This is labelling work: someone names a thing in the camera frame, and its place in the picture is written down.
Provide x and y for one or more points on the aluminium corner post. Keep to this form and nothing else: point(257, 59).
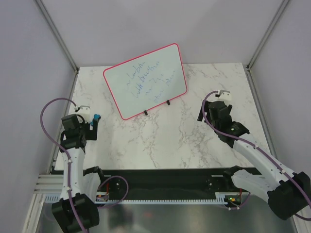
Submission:
point(47, 17)
point(272, 25)

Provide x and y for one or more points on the white slotted cable duct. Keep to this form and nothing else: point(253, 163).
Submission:
point(219, 199)

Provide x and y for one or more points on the aluminium extrusion frame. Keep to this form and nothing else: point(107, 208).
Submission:
point(49, 184)

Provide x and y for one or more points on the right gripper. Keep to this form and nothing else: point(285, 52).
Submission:
point(206, 107)

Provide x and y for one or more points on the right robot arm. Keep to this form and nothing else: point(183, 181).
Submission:
point(285, 191)

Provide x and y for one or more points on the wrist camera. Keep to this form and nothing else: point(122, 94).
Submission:
point(84, 111)
point(224, 95)

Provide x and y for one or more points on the left aluminium corner post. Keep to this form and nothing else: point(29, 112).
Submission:
point(47, 17)

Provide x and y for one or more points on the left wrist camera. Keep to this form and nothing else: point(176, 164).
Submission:
point(84, 111)

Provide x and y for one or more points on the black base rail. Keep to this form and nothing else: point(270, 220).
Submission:
point(174, 184)

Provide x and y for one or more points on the blue whiteboard eraser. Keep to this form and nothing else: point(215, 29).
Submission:
point(96, 118)

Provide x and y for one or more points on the right aluminium corner post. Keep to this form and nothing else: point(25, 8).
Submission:
point(272, 25)

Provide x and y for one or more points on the pink-framed whiteboard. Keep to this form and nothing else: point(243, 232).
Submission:
point(145, 82)

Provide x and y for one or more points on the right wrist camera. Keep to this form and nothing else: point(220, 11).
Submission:
point(224, 95)

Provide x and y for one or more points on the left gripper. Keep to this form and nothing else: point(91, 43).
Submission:
point(92, 132)

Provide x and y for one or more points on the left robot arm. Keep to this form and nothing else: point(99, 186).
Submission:
point(76, 210)

